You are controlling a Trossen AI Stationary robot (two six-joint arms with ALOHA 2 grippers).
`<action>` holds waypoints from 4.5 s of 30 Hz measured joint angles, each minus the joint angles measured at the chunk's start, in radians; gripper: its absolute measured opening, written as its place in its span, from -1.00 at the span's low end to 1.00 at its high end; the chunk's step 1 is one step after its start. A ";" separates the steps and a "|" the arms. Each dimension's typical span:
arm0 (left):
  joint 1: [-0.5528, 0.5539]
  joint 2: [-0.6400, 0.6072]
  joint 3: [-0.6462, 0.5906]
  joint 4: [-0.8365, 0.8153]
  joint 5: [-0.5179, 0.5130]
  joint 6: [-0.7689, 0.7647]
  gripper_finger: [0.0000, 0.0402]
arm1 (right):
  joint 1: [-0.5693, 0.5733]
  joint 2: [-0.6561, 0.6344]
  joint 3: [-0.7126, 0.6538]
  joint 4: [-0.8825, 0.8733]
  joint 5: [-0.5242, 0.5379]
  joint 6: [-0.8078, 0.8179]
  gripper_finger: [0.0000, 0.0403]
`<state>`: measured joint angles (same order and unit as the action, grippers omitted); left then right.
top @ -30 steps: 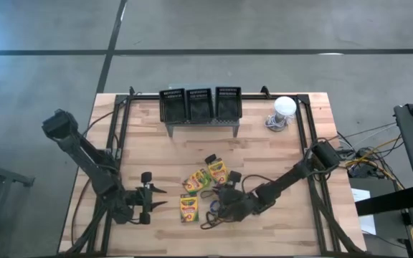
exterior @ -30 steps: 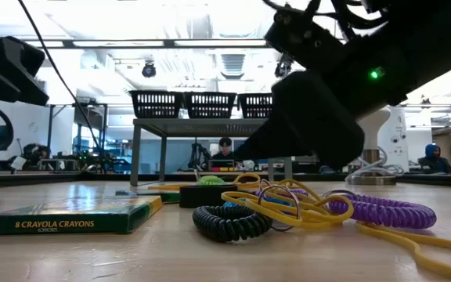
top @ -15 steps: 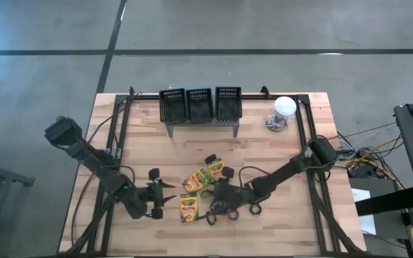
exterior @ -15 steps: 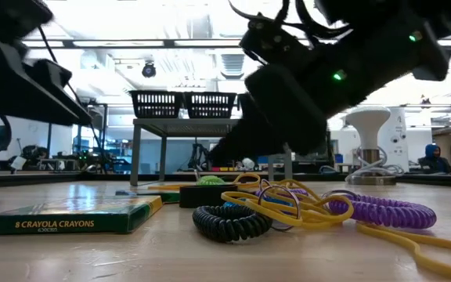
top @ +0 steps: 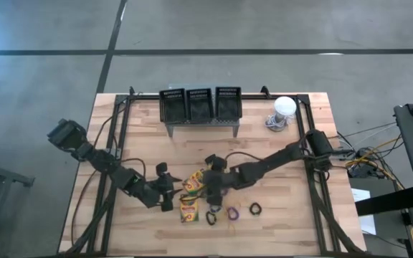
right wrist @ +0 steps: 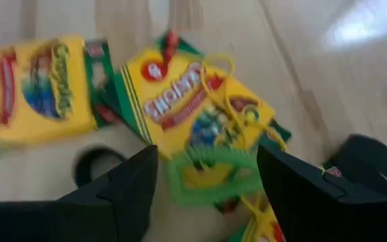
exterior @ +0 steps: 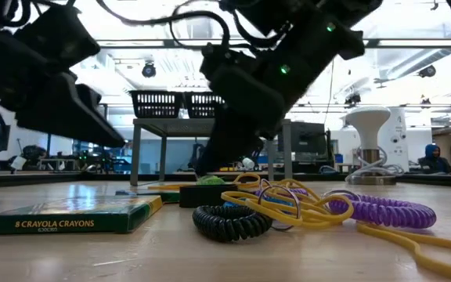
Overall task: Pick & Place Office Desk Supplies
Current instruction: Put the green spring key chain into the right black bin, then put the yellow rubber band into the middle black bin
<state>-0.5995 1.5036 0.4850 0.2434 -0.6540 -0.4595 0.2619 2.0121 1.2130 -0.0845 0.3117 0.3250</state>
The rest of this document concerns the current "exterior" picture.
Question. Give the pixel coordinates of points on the black block with grey top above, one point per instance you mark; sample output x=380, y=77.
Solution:
x=208, y=196

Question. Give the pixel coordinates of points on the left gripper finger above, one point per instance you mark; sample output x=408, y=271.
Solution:
x=73, y=121
x=90, y=92

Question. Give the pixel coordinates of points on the black ceiling camera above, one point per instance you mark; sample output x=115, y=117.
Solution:
x=148, y=70
x=427, y=71

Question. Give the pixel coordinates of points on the grey perforated metal shelf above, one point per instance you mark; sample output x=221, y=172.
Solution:
x=170, y=127

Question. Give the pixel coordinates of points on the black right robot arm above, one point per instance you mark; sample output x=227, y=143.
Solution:
x=319, y=39

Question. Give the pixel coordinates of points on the person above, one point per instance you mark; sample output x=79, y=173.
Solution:
x=435, y=160
x=33, y=154

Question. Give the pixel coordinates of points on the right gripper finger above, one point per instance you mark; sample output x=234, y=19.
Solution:
x=225, y=149
x=258, y=147

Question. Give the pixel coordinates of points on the black monitor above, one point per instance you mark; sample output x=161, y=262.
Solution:
x=307, y=141

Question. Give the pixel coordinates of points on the background black robot arm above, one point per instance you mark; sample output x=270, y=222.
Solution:
x=196, y=154

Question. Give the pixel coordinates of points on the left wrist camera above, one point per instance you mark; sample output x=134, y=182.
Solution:
x=57, y=35

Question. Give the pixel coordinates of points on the white tag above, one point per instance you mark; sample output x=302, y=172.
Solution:
x=18, y=163

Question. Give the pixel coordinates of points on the white cylindrical machine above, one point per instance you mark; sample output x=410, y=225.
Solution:
x=398, y=137

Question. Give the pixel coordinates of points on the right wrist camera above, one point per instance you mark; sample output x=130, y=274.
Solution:
x=221, y=58

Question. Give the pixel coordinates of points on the small white object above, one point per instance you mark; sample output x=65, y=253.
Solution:
x=248, y=163

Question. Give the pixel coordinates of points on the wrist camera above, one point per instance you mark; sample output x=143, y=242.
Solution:
x=221, y=58
x=57, y=35

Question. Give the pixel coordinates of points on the black mesh basket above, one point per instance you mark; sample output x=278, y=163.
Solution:
x=204, y=105
x=155, y=103

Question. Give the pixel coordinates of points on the Crayola crayon box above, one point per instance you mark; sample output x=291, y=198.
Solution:
x=73, y=215
x=143, y=194

